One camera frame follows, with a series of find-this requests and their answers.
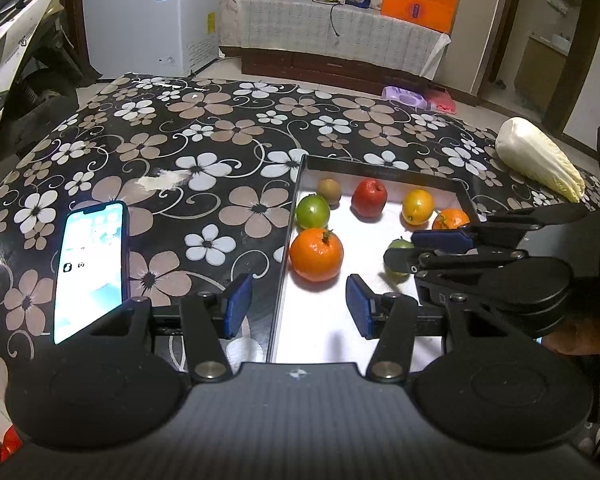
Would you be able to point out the brown kiwi fruit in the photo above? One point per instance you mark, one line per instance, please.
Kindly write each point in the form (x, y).
(330, 190)

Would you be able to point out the pink slipper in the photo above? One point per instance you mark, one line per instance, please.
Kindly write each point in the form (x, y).
(440, 101)

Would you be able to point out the white chest freezer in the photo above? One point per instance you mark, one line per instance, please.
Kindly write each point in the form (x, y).
(155, 37)

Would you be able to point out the smartphone with lit screen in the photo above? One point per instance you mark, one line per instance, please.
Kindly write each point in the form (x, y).
(93, 267)

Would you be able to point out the low cabinet with lace cloth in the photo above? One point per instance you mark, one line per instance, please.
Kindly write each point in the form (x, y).
(335, 44)

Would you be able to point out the white black scooter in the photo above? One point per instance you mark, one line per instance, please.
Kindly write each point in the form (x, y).
(39, 72)

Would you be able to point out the yellow orange fruit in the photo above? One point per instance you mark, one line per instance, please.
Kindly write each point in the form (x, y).
(417, 207)

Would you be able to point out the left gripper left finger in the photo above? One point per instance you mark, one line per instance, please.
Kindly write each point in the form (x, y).
(208, 317)

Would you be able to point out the large orange tangerine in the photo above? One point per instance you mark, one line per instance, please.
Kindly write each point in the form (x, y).
(316, 255)

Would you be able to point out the white napa cabbage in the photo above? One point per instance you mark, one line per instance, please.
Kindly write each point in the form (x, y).
(528, 150)

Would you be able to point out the orange tangerine right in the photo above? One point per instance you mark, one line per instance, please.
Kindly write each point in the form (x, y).
(450, 219)

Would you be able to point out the green tomato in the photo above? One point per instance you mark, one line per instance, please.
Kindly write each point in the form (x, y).
(312, 212)
(399, 259)

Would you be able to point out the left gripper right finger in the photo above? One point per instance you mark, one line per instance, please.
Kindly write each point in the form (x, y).
(391, 319)

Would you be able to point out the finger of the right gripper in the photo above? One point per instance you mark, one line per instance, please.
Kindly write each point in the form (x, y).
(427, 260)
(506, 230)

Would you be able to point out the red apple in tray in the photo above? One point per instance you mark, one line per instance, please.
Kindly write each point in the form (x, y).
(369, 198)

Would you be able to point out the black floral tablecloth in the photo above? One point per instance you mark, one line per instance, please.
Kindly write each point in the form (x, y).
(208, 170)

